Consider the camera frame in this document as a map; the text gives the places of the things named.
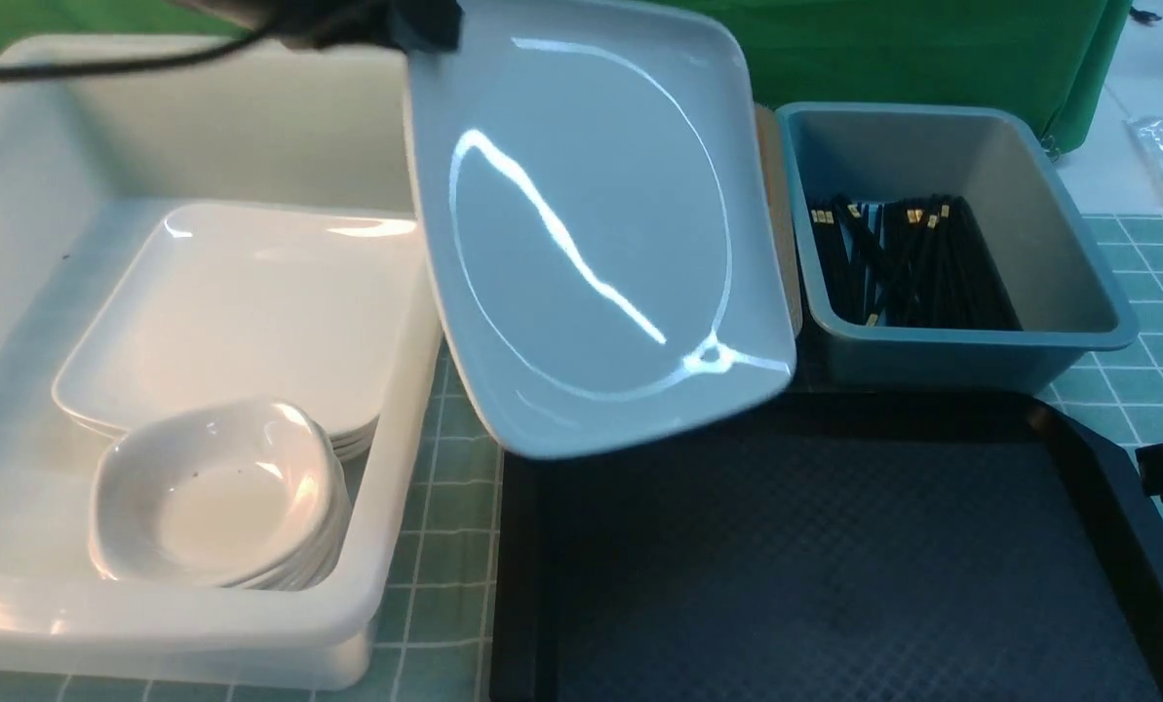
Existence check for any brown plastic bin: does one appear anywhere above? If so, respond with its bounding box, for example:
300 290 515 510
755 103 804 337

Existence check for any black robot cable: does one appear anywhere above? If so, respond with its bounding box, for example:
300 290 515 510
0 24 290 87

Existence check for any black serving tray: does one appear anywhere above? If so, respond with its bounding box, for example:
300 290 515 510
488 392 1163 701

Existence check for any large white rice plate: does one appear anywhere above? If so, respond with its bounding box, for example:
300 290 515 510
406 1 795 459

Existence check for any black chopsticks bundle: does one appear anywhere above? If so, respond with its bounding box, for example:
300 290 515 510
807 194 1023 332

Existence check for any green checkered tablecloth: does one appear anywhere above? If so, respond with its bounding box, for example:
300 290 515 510
0 203 1163 701

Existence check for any top white square plate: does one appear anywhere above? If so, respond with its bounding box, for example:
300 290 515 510
53 203 424 435

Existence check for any green backdrop cloth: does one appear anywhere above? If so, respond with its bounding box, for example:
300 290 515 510
0 0 1136 157

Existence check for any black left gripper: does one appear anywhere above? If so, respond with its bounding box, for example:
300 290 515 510
178 1 462 53

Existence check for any white bowl in tub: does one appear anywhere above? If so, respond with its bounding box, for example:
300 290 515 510
88 399 351 590

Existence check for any bottom stacked white plate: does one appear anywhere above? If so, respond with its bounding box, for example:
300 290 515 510
331 435 372 463

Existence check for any blue-grey plastic bin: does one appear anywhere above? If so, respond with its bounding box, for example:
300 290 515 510
776 102 1140 395

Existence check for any large white plastic tub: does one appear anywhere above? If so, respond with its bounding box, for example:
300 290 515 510
0 45 440 690

